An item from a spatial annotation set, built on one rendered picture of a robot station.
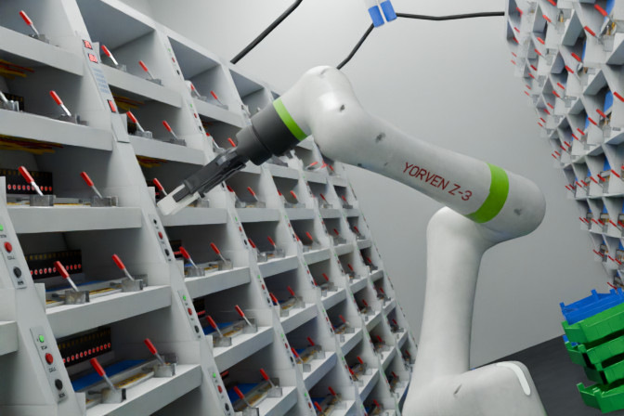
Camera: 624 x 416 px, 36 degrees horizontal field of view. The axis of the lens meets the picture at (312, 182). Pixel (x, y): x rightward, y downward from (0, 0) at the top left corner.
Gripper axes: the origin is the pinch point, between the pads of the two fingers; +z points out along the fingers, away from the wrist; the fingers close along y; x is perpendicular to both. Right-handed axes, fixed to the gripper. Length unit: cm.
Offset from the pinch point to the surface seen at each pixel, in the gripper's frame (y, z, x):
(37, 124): -5.8, 13.6, 26.8
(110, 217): 12.4, 17.8, 7.9
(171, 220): 50, 18, 7
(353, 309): 240, 27, -37
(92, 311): -12.2, 21.4, -10.0
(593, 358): 182, -47, -99
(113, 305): -2.4, 21.2, -9.9
